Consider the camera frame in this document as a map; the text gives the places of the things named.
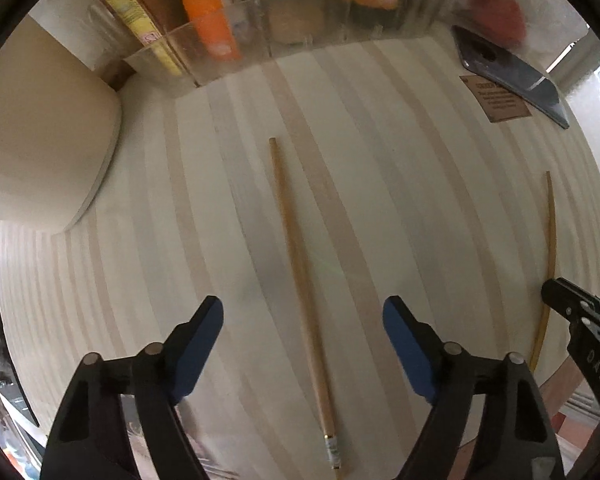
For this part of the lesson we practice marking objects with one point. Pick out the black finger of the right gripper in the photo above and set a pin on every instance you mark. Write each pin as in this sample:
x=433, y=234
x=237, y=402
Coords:
x=582, y=311

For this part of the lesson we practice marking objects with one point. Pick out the cream round utensil holder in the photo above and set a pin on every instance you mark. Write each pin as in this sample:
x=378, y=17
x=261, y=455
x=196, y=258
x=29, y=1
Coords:
x=59, y=125

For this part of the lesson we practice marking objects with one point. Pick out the clear condiment organizer tray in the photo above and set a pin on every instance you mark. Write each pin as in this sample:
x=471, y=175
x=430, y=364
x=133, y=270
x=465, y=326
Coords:
x=266, y=30

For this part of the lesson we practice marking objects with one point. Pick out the dark smartphone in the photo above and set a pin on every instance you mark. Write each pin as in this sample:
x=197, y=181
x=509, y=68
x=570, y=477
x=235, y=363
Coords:
x=480, y=57

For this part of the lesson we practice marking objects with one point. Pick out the plastic bag with red item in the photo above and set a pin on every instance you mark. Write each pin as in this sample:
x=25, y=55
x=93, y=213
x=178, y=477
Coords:
x=543, y=28

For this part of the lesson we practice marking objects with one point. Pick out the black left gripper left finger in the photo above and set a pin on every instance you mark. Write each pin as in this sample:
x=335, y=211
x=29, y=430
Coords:
x=89, y=439

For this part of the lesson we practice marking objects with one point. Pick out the wooden chopstick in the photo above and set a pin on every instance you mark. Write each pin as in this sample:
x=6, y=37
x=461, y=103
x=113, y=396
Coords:
x=309, y=325
x=550, y=271

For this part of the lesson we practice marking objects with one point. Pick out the yellow seasoning box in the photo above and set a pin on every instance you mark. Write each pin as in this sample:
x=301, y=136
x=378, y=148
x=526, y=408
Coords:
x=146, y=19

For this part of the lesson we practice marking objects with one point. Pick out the brown mat label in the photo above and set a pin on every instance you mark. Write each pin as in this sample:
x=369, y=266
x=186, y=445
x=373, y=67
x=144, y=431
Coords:
x=498, y=103

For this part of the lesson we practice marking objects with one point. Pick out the striped cat kitchen mat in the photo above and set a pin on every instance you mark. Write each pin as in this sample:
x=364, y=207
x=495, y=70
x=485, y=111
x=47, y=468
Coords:
x=349, y=174

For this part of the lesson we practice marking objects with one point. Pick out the orange seasoning packet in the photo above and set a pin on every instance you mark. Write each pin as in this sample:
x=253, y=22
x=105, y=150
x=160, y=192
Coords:
x=213, y=27

